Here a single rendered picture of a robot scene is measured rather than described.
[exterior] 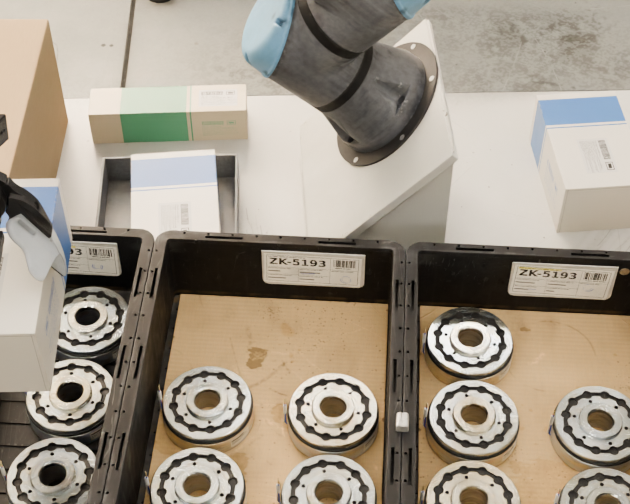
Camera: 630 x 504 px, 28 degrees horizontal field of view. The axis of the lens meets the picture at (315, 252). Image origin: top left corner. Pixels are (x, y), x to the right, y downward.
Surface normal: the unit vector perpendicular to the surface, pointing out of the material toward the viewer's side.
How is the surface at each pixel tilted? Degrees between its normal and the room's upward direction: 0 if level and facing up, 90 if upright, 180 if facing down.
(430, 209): 90
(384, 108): 62
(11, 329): 0
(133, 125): 90
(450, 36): 0
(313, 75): 95
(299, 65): 90
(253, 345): 0
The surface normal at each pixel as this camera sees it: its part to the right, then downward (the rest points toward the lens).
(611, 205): 0.08, 0.74
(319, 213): -0.73, -0.42
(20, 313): 0.00, -0.66
